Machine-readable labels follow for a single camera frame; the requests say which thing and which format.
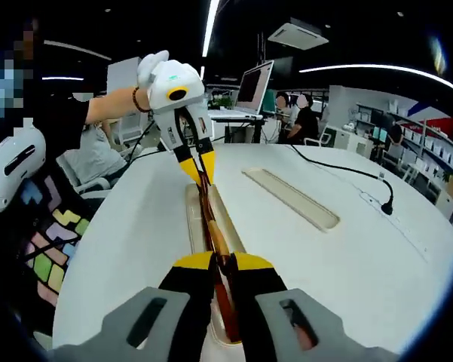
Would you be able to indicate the person's left hand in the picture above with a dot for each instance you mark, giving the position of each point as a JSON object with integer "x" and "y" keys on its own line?
{"x": 150, "y": 66}

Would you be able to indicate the ceiling light strip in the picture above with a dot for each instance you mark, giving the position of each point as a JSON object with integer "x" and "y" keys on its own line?
{"x": 210, "y": 26}
{"x": 380, "y": 68}

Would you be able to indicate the beige cutlery case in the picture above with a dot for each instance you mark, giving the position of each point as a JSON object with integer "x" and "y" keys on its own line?
{"x": 194, "y": 222}

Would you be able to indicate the dark wooden chopstick utensil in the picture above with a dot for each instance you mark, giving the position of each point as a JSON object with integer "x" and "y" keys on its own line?
{"x": 208, "y": 203}
{"x": 204, "y": 211}

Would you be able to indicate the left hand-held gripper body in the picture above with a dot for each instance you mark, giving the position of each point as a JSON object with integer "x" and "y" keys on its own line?
{"x": 166, "y": 120}

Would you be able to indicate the wooden spoon utensil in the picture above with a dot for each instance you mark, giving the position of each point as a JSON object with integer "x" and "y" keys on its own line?
{"x": 220, "y": 241}

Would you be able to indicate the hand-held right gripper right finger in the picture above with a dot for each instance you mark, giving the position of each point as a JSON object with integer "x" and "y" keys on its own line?
{"x": 260, "y": 301}

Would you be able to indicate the ceiling air conditioner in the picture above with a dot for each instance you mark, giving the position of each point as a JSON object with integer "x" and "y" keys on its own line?
{"x": 297, "y": 35}

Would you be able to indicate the open silver laptop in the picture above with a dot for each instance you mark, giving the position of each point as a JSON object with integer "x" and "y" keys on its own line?
{"x": 254, "y": 86}

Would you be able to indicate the shelf with white boxes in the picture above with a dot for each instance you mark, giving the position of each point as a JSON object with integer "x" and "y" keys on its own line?
{"x": 433, "y": 143}

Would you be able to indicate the white cabinet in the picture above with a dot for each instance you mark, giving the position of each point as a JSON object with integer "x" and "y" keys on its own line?
{"x": 350, "y": 141}

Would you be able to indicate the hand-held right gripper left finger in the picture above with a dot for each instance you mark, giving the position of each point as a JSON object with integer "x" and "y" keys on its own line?
{"x": 181, "y": 309}

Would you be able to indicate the white chest device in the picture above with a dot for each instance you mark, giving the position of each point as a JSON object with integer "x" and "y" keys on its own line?
{"x": 7, "y": 169}

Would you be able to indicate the white office chair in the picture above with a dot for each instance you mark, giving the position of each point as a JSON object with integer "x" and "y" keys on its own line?
{"x": 318, "y": 137}
{"x": 94, "y": 184}

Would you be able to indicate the beige cutlery case lid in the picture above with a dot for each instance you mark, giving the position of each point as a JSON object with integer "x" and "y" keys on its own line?
{"x": 290, "y": 200}

